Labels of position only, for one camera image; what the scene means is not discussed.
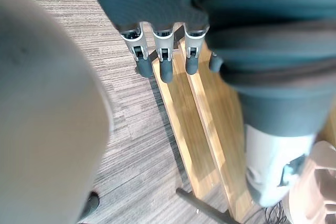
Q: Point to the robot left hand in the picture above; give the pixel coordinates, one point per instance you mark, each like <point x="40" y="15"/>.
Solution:
<point x="262" y="37"/>

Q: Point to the wooden shoe rack shelf board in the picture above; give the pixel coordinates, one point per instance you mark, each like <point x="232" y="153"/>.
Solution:
<point x="183" y="119"/>
<point x="223" y="134"/>

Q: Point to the pale pink slipper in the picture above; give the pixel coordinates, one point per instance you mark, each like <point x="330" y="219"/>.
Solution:
<point x="315" y="187"/>

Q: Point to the silver robot leg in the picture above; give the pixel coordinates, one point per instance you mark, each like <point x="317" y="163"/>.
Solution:
<point x="44" y="103"/>

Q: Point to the dark robot foot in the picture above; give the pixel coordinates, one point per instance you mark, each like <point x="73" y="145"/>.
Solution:
<point x="92" y="204"/>

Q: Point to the black metal rack frame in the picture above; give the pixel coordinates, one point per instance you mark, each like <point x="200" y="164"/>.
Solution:
<point x="202" y="205"/>

